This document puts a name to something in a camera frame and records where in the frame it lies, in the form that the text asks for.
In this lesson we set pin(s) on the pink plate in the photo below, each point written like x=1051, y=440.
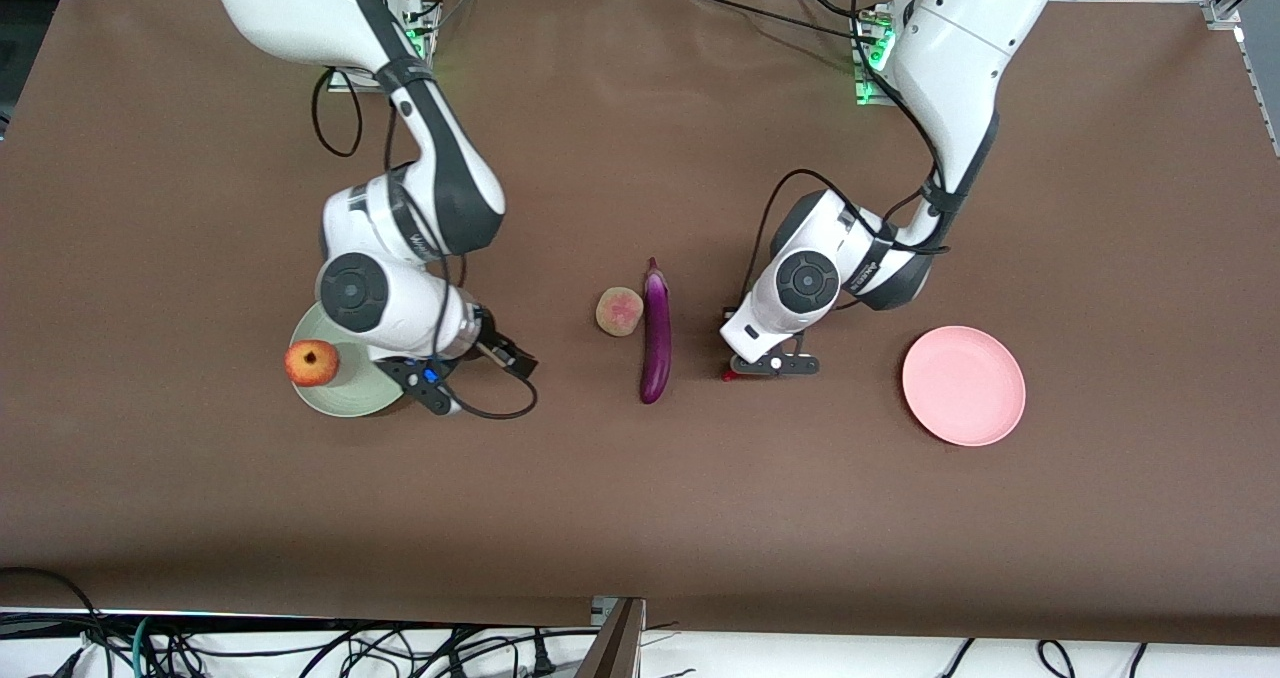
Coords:
x=964, y=386

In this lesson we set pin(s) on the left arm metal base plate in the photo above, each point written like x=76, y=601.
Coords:
x=872, y=58

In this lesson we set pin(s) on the purple eggplant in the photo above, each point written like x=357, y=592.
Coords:
x=657, y=338

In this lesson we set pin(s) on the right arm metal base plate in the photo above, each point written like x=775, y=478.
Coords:
x=425, y=28

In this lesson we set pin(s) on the red pomegranate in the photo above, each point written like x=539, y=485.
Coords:
x=312, y=364

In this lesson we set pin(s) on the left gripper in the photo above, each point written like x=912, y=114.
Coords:
x=727, y=311

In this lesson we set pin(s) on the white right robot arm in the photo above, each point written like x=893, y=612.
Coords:
x=300, y=8

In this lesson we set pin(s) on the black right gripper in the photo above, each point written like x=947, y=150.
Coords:
x=489, y=339

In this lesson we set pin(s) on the wooden post with bracket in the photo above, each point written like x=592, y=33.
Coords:
x=612, y=648

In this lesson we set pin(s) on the pale green plate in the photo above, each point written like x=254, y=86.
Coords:
x=350, y=398

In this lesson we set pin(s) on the aluminium frame rail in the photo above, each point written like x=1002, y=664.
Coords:
x=1258, y=78

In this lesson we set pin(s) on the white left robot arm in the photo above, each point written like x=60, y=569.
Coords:
x=960, y=58

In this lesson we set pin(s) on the brown table cover sheet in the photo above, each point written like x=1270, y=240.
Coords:
x=640, y=518

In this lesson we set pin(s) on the pale pink peach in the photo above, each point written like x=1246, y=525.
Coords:
x=619, y=312

